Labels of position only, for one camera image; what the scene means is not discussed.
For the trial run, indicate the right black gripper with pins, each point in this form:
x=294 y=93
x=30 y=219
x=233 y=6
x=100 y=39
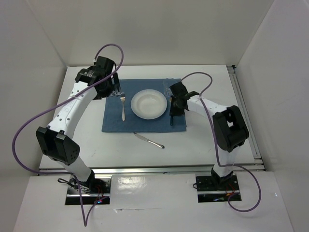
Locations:
x=173 y=111

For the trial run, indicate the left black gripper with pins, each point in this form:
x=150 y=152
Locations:
x=114 y=89

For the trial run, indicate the gold spoon green handle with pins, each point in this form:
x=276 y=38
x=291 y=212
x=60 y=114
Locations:
x=171 y=110

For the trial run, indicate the silver fork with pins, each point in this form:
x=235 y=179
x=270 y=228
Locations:
x=123 y=99

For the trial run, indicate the clear drinking glass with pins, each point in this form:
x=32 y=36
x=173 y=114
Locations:
x=167 y=89

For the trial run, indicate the blue cloth napkin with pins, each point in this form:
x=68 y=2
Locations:
x=112 y=120

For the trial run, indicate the silver table knife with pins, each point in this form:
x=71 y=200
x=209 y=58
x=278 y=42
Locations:
x=149 y=141

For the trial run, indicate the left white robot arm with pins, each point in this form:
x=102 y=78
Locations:
x=56 y=139

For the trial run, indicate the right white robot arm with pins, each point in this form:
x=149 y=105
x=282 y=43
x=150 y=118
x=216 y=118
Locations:
x=227 y=126

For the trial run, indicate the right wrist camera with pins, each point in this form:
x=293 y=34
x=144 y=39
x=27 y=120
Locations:
x=179 y=90

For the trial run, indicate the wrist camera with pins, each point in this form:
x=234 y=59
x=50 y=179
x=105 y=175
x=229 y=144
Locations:
x=179 y=90
x=104 y=64

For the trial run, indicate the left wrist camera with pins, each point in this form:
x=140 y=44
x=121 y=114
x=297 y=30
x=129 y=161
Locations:
x=104 y=64

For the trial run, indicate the aluminium right side rail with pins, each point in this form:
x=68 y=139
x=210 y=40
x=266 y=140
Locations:
x=258 y=161

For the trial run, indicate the aluminium rail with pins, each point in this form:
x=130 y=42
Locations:
x=160 y=170
x=258 y=161

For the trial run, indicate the aluminium front rail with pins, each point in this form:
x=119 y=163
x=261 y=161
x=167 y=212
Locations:
x=160 y=170

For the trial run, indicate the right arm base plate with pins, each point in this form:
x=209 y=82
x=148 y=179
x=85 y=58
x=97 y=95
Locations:
x=209 y=192

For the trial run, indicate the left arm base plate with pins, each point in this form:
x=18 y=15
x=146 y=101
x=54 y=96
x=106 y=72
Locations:
x=100 y=194

